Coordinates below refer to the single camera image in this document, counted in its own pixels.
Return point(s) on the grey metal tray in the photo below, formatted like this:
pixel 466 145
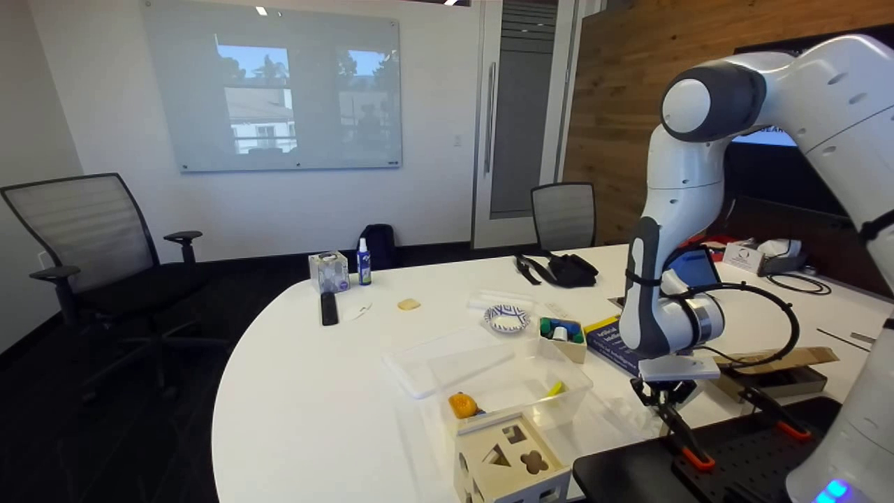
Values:
pixel 793 381

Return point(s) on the brown cardboard piece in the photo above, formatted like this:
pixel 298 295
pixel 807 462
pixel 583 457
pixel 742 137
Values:
pixel 801 356

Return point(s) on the thin pen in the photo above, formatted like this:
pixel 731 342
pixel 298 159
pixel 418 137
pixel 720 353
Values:
pixel 842 339

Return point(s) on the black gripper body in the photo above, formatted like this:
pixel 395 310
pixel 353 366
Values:
pixel 667 391

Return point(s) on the black remote control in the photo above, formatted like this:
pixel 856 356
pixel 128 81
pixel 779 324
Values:
pixel 328 307

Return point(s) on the clear plastic lid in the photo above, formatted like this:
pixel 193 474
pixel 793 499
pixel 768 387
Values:
pixel 448 366

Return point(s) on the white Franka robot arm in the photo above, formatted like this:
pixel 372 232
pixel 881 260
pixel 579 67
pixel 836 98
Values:
pixel 839 92

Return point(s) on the dark device with white box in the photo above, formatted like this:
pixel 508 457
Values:
pixel 780 254

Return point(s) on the small box with green markers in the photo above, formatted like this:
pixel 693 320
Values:
pixel 564 335

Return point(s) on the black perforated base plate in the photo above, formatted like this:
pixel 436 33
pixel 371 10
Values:
pixel 652 479

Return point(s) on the black tablet on stand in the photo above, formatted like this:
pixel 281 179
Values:
pixel 698 268

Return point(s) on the clear plastic container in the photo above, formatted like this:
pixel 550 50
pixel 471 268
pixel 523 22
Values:
pixel 508 381

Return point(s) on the small yellow green item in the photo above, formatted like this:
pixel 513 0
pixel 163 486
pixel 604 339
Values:
pixel 557 388

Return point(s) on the wall mounted tv screen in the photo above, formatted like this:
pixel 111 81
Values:
pixel 779 177

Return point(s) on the red box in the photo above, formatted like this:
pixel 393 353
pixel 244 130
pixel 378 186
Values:
pixel 720 246

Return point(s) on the wooden shape sorter box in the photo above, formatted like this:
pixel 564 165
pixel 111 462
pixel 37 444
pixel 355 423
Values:
pixel 513 462

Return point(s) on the roll of clear tape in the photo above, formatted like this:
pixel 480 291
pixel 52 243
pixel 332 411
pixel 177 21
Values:
pixel 491 323

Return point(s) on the blue spray bottle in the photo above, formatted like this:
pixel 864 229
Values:
pixel 365 267

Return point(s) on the glass wall whiteboard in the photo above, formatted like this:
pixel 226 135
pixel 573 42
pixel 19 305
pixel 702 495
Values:
pixel 269 85

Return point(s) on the black mesh office chair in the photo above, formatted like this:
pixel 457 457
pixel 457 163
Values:
pixel 87 237

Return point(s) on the clear wipes container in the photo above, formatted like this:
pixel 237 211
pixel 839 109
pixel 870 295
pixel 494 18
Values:
pixel 328 272

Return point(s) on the white framed glass door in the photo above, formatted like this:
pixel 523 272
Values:
pixel 522 112

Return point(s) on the grey mesh office chair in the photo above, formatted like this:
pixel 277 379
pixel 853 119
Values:
pixel 564 216

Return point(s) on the blue book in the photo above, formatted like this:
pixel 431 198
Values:
pixel 610 346

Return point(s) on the orange block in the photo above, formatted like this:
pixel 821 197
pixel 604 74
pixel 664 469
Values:
pixel 466 405

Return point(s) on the black clamp with orange tips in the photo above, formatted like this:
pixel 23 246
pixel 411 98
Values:
pixel 691 448
pixel 773 415

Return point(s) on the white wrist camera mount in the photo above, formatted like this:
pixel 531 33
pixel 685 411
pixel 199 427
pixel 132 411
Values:
pixel 680 366

